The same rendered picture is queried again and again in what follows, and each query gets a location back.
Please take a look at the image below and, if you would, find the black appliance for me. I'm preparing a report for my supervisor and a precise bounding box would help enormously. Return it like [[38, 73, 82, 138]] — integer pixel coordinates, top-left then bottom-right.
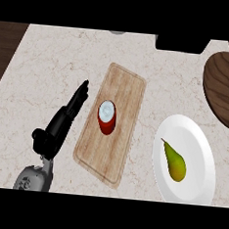
[[154, 34, 211, 56]]

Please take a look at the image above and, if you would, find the green yellow squash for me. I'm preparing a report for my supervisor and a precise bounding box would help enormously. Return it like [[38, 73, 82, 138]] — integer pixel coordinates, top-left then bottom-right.
[[157, 137, 190, 184]]

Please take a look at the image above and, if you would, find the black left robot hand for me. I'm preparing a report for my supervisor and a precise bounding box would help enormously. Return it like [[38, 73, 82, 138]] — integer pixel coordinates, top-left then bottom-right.
[[29, 75, 91, 163]]

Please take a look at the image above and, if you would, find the grey round object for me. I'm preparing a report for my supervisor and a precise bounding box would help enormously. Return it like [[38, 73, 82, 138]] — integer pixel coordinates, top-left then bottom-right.
[[109, 30, 127, 36]]

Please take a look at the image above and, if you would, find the red can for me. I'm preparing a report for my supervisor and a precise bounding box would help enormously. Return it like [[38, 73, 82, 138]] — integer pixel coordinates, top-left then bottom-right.
[[95, 99, 118, 137]]

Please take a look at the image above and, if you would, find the white plate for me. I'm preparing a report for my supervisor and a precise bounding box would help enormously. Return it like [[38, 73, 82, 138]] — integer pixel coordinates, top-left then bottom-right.
[[148, 112, 222, 207]]

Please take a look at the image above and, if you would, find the dark wooden bowl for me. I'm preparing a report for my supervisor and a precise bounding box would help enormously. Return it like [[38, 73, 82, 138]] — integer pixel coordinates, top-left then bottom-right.
[[198, 49, 229, 132]]

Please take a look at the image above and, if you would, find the pale wooden cutting board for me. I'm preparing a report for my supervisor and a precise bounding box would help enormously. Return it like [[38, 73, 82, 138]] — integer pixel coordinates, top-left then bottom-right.
[[70, 60, 149, 192]]

